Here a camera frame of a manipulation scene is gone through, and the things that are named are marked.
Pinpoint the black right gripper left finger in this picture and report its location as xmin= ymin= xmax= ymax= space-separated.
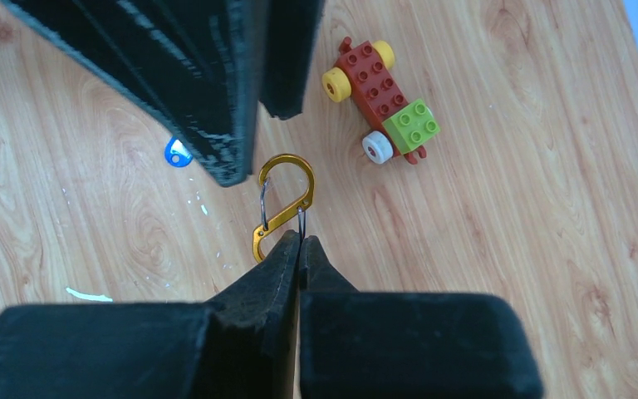
xmin=0 ymin=230 xmax=302 ymax=398

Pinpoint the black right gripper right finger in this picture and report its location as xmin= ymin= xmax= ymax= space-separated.
xmin=298 ymin=236 xmax=544 ymax=398

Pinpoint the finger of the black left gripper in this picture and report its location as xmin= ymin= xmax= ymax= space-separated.
xmin=5 ymin=1 xmax=267 ymax=187
xmin=260 ymin=0 xmax=325 ymax=120

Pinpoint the silver key with blue tag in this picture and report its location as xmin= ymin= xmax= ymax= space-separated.
xmin=164 ymin=138 xmax=193 ymax=168

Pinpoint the gold S-shaped carabiner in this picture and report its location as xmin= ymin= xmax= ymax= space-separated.
xmin=252 ymin=154 xmax=317 ymax=265

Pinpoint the toy brick car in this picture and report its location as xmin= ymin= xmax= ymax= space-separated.
xmin=321 ymin=37 xmax=440 ymax=165

